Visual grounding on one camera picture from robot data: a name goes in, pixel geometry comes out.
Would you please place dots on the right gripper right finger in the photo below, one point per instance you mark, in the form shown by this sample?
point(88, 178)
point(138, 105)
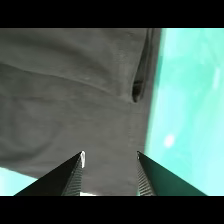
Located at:
point(156, 181)

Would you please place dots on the dark grey T-shirt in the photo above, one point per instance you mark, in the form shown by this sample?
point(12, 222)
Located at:
point(66, 100)

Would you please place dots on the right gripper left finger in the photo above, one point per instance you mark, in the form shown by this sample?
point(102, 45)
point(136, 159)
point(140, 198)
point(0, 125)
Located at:
point(63, 180)

